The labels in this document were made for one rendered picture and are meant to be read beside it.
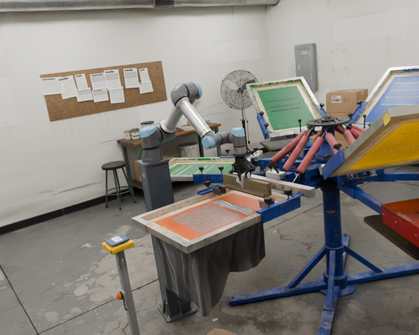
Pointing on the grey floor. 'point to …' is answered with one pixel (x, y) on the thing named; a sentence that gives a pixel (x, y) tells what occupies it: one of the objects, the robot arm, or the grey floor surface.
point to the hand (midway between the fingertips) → (245, 185)
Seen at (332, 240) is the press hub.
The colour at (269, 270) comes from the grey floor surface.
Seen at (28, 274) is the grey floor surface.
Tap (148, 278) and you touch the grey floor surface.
